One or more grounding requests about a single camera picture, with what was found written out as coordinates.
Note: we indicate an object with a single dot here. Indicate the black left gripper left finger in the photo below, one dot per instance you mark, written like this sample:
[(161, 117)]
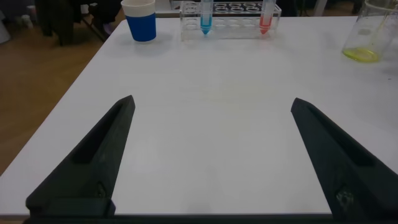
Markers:
[(93, 174)]

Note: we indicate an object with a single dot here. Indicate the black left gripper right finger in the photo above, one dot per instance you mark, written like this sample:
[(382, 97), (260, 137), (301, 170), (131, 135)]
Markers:
[(351, 180)]

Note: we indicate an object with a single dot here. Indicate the blue pigment test tube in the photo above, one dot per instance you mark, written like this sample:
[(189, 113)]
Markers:
[(206, 22)]

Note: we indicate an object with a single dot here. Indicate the clear glass beaker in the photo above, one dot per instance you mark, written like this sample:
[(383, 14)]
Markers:
[(368, 40)]

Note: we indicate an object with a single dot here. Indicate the red pigment test tube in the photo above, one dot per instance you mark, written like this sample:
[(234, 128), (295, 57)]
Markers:
[(265, 23)]

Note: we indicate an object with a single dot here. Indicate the clear acrylic test tube rack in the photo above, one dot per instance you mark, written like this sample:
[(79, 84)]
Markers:
[(231, 29)]

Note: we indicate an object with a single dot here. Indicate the black folding chair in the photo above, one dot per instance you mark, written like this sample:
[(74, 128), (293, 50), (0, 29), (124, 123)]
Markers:
[(93, 28)]

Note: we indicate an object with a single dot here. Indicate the blue white paper cup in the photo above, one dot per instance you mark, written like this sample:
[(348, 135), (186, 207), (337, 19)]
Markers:
[(141, 28)]

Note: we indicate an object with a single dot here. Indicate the dark green jacket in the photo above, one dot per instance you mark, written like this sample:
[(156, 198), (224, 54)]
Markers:
[(57, 20)]

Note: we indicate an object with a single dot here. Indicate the white plant pot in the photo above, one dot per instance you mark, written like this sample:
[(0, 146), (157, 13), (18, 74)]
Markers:
[(3, 29)]

